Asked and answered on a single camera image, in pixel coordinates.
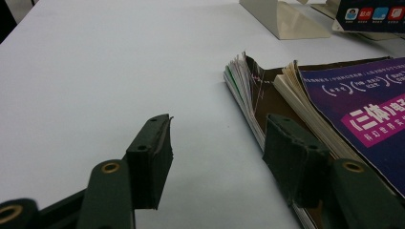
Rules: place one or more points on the dark brown cover book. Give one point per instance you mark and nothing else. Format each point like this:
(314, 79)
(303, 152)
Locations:
(270, 101)

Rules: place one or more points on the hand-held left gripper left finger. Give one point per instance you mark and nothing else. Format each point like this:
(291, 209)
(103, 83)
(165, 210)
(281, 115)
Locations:
(149, 165)

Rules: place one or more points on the purple and red cover book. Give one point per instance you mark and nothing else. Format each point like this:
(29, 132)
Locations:
(366, 105)

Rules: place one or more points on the white board sheet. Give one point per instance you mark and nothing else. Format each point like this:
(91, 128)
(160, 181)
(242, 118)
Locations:
(95, 79)

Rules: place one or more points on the beige expandable book rack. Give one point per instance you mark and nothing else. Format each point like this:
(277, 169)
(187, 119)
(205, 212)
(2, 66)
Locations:
(286, 22)

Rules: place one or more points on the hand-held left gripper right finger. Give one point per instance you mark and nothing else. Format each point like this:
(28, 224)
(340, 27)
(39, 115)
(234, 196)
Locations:
(296, 165)

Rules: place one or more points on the box with coloured icons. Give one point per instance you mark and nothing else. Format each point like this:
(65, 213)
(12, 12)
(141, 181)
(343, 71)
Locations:
(369, 24)

